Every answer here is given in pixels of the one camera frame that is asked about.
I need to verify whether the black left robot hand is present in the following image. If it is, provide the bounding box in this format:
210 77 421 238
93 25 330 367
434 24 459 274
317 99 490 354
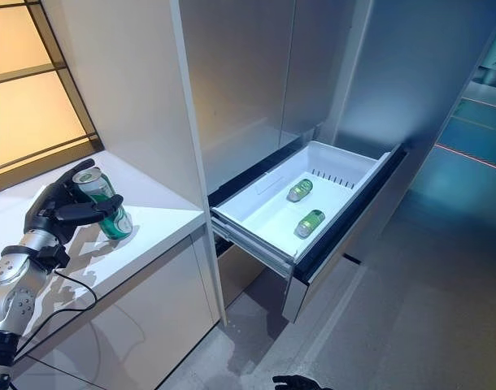
24 158 125 245

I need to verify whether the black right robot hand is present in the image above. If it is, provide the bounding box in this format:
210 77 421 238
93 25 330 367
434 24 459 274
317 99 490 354
272 374 320 390

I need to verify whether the green drink can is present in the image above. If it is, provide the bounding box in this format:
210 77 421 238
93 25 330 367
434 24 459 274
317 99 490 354
286 177 315 203
71 166 134 241
293 209 326 239

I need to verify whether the fridge drawer with white bin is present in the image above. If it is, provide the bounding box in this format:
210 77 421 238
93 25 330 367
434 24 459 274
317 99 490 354
208 139 408 325

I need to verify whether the white counter cabinet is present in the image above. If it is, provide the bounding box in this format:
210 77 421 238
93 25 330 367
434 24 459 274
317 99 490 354
0 149 224 390

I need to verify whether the black framed window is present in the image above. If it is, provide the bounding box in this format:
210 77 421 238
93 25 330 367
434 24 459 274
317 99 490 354
0 0 103 176

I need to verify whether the white tall side panel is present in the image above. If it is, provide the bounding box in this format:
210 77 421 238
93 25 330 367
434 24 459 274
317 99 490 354
42 0 229 328

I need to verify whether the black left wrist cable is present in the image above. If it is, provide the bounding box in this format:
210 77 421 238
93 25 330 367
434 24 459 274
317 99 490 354
11 266 99 365

